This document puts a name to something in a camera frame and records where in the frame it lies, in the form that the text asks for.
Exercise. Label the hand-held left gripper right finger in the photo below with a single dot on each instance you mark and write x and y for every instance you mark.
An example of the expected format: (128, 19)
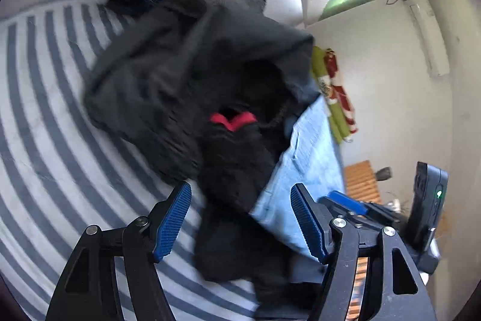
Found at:
(308, 223)

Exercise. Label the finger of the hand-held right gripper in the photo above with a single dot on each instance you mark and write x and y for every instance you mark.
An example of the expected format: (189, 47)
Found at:
(383, 212)
(345, 200)

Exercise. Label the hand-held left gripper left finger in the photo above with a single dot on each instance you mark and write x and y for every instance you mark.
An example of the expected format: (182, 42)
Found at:
(173, 219)

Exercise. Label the light blue jeans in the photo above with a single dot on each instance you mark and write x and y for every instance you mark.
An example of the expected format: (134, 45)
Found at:
(304, 155)

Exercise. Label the black garment with red trim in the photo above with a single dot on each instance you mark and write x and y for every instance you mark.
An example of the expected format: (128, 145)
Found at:
(233, 163)

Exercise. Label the potted plant in pale pot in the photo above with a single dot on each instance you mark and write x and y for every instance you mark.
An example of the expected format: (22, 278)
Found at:
(398, 202)

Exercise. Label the dark ceramic vase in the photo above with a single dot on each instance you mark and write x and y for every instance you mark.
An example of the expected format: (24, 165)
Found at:
(384, 173)

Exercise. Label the red floral folded blanket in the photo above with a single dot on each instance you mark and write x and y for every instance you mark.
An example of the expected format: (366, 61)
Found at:
(347, 110)

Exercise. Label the dark grey pants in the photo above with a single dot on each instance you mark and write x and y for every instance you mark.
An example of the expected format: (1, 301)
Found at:
(302, 91)

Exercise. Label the blue white striped bed quilt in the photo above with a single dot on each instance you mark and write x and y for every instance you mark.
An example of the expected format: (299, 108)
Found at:
(56, 155)

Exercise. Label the white air conditioner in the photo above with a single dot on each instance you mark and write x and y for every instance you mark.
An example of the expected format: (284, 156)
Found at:
(430, 42)

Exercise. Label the charcoal knit garment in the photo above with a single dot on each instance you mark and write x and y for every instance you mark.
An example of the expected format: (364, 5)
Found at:
(169, 61)

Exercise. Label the wooden slatted bed rail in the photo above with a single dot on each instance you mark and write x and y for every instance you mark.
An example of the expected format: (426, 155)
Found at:
(360, 182)

